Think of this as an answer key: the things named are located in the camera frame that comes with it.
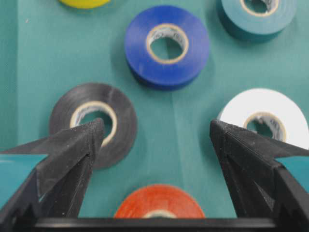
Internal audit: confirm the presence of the black tape roll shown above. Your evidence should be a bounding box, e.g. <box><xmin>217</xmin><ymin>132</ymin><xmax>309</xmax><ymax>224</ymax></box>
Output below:
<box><xmin>49</xmin><ymin>83</ymin><xmax>138</xmax><ymax>170</ymax></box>

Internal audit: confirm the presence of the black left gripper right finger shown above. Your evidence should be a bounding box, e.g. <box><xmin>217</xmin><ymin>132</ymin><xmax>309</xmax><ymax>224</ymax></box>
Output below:
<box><xmin>210</xmin><ymin>119</ymin><xmax>309</xmax><ymax>232</ymax></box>

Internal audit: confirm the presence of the white tape roll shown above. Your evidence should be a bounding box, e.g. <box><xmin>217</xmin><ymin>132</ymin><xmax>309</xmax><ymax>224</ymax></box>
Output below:
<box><xmin>217</xmin><ymin>88</ymin><xmax>309</xmax><ymax>149</ymax></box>

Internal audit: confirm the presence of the yellow tape roll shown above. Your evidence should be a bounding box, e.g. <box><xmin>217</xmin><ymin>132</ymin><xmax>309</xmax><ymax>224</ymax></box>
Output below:
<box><xmin>59</xmin><ymin>0</ymin><xmax>110</xmax><ymax>9</ymax></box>

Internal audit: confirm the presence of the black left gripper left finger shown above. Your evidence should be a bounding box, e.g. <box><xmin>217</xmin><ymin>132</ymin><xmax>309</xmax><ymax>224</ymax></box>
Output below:
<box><xmin>0</xmin><ymin>118</ymin><xmax>104</xmax><ymax>232</ymax></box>

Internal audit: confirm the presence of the red tape roll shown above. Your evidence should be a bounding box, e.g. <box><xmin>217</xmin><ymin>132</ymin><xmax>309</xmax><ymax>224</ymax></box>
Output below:
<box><xmin>113</xmin><ymin>184</ymin><xmax>205</xmax><ymax>219</ymax></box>

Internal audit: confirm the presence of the blue tape roll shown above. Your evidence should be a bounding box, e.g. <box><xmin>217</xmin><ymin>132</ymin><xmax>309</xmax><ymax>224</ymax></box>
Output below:
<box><xmin>124</xmin><ymin>5</ymin><xmax>210</xmax><ymax>90</ymax></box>

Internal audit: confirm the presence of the green table cloth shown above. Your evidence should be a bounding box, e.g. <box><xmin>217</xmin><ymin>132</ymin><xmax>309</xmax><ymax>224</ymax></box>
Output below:
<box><xmin>0</xmin><ymin>0</ymin><xmax>309</xmax><ymax>218</ymax></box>

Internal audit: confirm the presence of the teal tape roll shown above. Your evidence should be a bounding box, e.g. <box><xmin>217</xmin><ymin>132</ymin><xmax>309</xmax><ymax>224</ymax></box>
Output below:
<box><xmin>217</xmin><ymin>0</ymin><xmax>297</xmax><ymax>43</ymax></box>

